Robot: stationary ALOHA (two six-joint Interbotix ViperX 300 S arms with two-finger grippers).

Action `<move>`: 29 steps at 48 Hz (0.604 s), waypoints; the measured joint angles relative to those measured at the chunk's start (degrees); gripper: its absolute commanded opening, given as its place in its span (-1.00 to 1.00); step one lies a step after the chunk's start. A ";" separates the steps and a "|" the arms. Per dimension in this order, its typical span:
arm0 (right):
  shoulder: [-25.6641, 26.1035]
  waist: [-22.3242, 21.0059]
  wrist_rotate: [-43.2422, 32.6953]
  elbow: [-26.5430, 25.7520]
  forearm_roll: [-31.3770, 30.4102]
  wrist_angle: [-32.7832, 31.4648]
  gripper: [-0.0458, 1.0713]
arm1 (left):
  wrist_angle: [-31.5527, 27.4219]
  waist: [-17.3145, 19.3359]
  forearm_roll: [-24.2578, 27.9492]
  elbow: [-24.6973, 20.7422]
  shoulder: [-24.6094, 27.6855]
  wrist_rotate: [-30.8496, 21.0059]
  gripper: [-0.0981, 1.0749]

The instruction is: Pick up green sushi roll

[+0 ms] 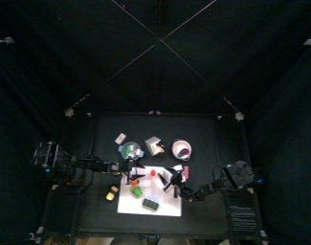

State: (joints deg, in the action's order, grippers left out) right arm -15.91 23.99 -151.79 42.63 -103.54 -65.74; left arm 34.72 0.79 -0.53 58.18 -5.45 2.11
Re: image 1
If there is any dark green sushi roll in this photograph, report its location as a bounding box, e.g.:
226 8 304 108
140 197 162 212

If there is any green toy vegetable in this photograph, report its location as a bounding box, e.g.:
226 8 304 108
122 145 136 159

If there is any light blue bowl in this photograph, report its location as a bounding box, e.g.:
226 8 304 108
116 141 144 161

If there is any yellow toy food piece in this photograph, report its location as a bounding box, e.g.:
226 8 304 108
106 186 120 202

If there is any white rectangular mat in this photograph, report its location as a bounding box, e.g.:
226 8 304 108
116 165 183 218

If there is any small white grey packet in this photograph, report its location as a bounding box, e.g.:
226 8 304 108
114 132 128 145

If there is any pink bowl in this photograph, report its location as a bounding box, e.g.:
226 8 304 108
171 139 194 162

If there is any thin white cord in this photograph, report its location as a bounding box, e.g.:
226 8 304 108
110 0 240 113
71 0 218 108

